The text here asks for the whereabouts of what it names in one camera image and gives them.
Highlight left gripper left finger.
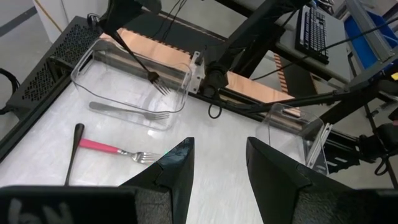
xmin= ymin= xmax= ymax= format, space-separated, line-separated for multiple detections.
xmin=119 ymin=136 xmax=195 ymax=224

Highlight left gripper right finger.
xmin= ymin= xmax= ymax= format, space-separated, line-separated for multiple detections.
xmin=246 ymin=136 xmax=351 ymax=224

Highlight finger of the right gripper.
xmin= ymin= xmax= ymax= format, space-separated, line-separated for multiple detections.
xmin=114 ymin=0 xmax=147 ymax=32
xmin=99 ymin=0 xmax=126 ymax=35

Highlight clear plastic bin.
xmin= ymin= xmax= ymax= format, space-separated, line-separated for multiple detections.
xmin=254 ymin=102 xmax=334 ymax=177
xmin=70 ymin=38 xmax=193 ymax=132

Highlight wooden table board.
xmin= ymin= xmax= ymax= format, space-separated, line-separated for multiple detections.
xmin=98 ymin=27 xmax=302 ymax=118

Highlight black hazard striped mat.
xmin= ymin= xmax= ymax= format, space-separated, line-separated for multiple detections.
xmin=118 ymin=9 xmax=295 ymax=96

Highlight black perforated case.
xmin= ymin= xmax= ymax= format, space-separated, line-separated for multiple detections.
xmin=5 ymin=15 xmax=104 ymax=121

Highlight black keyboard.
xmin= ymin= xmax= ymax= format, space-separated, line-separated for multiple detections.
xmin=294 ymin=4 xmax=330 ymax=65

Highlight grey desk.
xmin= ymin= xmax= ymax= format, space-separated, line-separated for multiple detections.
xmin=273 ymin=0 xmax=398 ymax=94

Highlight blue storage bins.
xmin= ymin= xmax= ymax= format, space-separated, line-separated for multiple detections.
xmin=343 ymin=0 xmax=398 ymax=73

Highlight black cable loop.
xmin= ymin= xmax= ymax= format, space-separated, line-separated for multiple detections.
xmin=206 ymin=93 xmax=223 ymax=120

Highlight pink handled silver fork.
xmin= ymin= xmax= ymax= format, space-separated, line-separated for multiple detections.
xmin=78 ymin=138 xmax=162 ymax=165

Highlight grey metal bracket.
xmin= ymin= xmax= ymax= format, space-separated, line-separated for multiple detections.
xmin=187 ymin=50 xmax=206 ymax=95

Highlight thick black floor cable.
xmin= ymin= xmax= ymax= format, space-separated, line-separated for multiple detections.
xmin=0 ymin=67 xmax=22 ymax=116

